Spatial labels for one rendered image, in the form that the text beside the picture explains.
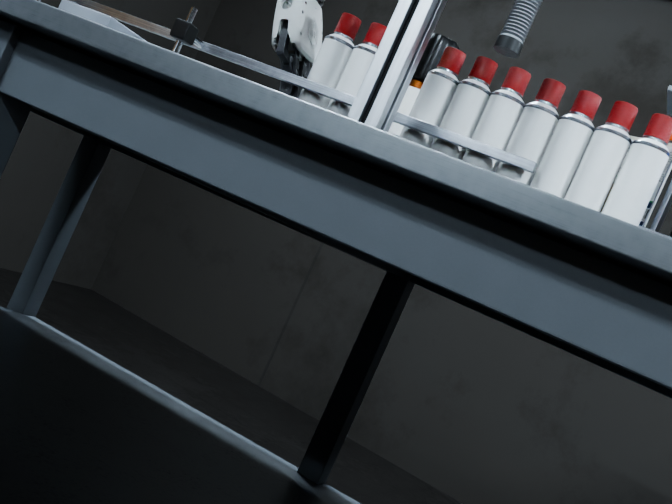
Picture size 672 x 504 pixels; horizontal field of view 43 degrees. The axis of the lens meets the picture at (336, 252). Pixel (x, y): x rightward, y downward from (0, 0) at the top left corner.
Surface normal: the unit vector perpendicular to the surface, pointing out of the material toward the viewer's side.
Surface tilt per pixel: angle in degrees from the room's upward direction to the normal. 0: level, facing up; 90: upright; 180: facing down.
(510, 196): 90
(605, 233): 90
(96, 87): 90
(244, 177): 90
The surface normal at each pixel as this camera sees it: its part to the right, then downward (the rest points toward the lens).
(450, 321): -0.45, -0.20
